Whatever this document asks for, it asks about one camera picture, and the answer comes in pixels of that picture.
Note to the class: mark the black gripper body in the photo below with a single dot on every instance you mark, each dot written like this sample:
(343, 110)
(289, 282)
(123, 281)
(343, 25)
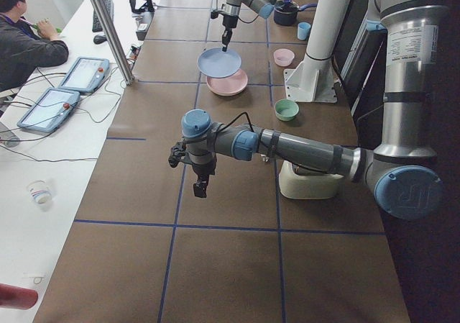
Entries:
(202, 170)
(228, 21)

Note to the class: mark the blue plate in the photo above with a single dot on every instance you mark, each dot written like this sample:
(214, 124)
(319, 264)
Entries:
(216, 63)

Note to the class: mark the pink plate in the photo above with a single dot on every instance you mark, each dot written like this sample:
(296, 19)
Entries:
(228, 86)

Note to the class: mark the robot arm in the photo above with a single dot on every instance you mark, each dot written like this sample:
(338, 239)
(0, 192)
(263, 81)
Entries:
(394, 171)
(263, 8)

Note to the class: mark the person's hand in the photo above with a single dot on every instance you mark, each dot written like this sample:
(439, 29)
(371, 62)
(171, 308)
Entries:
(47, 30)

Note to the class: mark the dark blue saucepan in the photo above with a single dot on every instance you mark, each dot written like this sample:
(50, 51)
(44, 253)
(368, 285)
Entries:
(286, 11)

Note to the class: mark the pink bowl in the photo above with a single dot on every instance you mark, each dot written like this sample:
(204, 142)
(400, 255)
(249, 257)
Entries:
(283, 57)

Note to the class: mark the light blue cup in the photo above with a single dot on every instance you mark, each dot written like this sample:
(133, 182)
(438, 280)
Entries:
(303, 30)

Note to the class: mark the green bowl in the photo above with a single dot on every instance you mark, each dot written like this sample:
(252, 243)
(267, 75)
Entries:
(286, 110)

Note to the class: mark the black computer mouse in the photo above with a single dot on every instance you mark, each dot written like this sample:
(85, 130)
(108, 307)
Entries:
(99, 39)

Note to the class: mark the far teach pendant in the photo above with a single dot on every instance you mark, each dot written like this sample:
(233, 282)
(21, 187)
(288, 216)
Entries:
(85, 75)

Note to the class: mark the teach pendant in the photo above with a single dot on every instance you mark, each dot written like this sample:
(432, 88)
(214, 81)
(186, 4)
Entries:
(50, 110)
(85, 75)

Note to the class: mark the near teach pendant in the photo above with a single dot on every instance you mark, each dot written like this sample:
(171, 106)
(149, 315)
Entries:
(50, 110)

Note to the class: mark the paper cup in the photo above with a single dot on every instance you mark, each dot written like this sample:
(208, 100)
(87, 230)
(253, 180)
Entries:
(40, 193)

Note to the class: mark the water bottle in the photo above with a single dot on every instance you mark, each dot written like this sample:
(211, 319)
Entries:
(8, 138)

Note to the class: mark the seated person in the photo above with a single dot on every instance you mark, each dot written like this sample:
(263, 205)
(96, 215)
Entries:
(22, 49)

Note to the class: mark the red cylinder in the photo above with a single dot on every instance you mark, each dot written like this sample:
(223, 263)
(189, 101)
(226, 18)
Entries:
(14, 297)

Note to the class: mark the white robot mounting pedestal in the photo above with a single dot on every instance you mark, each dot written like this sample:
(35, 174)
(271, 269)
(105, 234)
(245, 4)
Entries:
(312, 80)

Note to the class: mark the aluminium frame post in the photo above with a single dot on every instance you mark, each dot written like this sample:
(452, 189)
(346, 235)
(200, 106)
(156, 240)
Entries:
(113, 40)

